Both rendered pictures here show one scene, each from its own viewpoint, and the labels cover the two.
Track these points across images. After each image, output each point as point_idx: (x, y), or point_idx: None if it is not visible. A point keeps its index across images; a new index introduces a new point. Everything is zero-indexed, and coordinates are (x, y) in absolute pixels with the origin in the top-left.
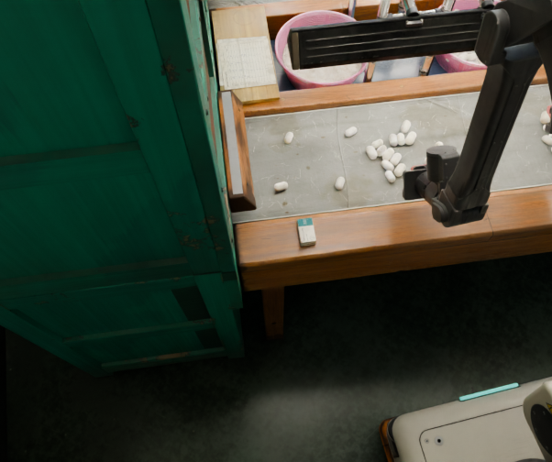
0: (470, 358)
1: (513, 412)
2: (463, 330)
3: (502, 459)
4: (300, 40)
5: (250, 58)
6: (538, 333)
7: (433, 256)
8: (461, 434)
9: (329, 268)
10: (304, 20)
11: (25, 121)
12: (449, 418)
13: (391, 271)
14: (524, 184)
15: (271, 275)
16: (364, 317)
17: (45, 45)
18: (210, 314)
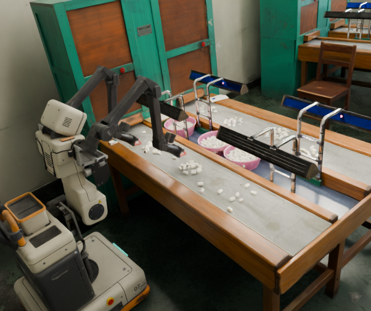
0: (148, 269)
1: (113, 254)
2: (159, 261)
3: (93, 258)
4: None
5: (163, 116)
6: (175, 286)
7: (129, 171)
8: (97, 244)
9: (112, 158)
10: (188, 118)
11: (63, 63)
12: (102, 240)
13: (125, 175)
14: (160, 168)
15: (104, 152)
16: (146, 233)
17: (62, 50)
18: None
